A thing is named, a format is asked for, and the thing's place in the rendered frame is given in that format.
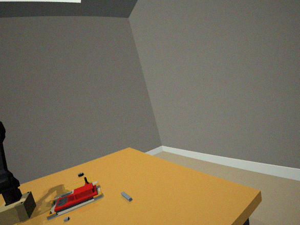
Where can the grey rectangular bar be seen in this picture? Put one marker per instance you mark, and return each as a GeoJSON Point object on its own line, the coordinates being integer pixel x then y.
{"type": "Point", "coordinates": [126, 196]}

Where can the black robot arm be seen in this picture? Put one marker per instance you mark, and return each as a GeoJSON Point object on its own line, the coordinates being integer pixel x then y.
{"type": "Point", "coordinates": [8, 184]}

